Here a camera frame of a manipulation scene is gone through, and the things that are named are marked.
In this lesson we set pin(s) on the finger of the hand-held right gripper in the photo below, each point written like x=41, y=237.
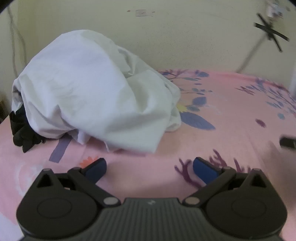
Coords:
x=289, y=142

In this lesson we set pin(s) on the white garment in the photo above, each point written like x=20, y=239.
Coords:
x=87, y=92

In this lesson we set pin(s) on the black tape cross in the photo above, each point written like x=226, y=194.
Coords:
x=270, y=31

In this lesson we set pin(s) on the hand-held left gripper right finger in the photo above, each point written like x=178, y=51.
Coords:
x=203, y=172

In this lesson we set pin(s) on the pink floral bed sheet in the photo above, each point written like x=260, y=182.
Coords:
x=231, y=115

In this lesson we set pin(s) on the black clothes pile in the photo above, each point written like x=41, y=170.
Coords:
x=25, y=134

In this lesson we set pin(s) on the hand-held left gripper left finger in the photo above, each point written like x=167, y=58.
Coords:
x=98, y=170

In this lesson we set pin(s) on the white power strip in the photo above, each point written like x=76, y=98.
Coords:
x=276, y=8

